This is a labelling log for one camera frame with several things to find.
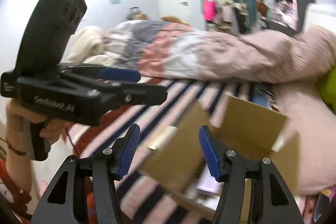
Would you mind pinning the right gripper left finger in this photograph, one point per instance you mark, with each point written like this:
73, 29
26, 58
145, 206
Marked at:
65, 200

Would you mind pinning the purple rectangular box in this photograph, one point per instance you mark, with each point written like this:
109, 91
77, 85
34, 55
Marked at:
207, 184

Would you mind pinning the grey suitcase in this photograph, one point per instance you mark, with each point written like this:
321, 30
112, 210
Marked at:
133, 11

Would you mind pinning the grey desk chair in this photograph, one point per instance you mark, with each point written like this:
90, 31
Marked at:
243, 27

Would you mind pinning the person's left forearm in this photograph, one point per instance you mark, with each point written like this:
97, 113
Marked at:
19, 168

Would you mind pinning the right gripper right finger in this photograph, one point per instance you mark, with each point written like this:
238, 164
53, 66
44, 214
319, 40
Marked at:
271, 200

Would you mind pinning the pink ribbed pillow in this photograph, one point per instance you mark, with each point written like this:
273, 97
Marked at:
308, 138

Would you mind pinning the green plush pillow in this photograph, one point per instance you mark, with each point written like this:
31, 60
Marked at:
326, 86

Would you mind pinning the white bed headboard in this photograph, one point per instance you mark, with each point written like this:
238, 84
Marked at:
323, 15

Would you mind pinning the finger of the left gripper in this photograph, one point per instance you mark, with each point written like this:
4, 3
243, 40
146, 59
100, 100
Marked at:
120, 75
135, 94

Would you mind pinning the yellow shelf unit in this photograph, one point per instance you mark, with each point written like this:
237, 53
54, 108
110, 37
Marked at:
218, 23

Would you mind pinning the brown cardboard box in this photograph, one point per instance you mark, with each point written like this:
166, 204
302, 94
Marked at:
247, 128

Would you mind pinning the person's left hand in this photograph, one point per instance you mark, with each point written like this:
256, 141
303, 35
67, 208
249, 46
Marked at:
17, 118

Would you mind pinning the cream fleece blanket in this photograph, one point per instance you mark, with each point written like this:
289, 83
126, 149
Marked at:
89, 47

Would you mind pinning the pink grey patchwork duvet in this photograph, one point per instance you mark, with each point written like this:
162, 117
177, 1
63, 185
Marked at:
175, 51

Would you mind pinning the striped plush blanket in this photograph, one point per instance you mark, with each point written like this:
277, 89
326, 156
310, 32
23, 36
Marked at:
142, 199

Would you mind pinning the pink gift bag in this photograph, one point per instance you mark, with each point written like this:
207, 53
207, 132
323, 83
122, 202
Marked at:
209, 10

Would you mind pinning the brown teddy bear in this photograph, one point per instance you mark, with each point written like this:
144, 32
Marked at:
140, 17
174, 20

